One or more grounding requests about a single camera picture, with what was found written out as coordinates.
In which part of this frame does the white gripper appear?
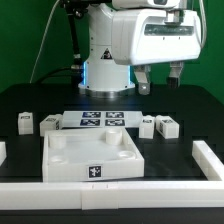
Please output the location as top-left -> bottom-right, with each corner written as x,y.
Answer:
112,9 -> 201,95

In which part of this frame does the white square tabletop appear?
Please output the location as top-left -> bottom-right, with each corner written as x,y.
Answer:
42,127 -> 144,182

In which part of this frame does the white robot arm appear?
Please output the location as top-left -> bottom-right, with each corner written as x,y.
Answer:
79,0 -> 207,98

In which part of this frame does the white marker plate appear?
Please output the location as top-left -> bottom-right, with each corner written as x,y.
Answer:
62,111 -> 143,128

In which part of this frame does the white U-shaped fence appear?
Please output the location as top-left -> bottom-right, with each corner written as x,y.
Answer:
0,141 -> 224,210

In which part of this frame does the black cable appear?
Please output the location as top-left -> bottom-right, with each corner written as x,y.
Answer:
34,66 -> 84,84

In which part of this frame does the white cable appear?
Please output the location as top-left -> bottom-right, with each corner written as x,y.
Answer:
29,0 -> 62,84

